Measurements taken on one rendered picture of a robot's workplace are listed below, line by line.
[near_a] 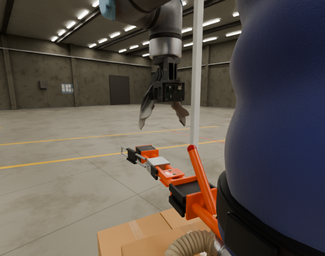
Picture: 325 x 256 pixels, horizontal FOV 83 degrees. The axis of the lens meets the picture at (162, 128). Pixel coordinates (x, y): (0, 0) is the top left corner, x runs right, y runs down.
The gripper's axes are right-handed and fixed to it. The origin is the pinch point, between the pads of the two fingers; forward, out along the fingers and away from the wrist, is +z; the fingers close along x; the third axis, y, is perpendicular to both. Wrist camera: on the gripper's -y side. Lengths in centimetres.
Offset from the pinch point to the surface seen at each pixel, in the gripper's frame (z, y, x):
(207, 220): 13.5, 26.2, -2.4
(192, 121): 41, -238, 171
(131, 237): 67, -35, -2
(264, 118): -8.6, 40.8, -9.0
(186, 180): 11.6, 13.3, 0.9
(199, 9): -149, -233, 174
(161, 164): 12.6, -1.4, 0.2
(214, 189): 11.2, 20.8, 3.7
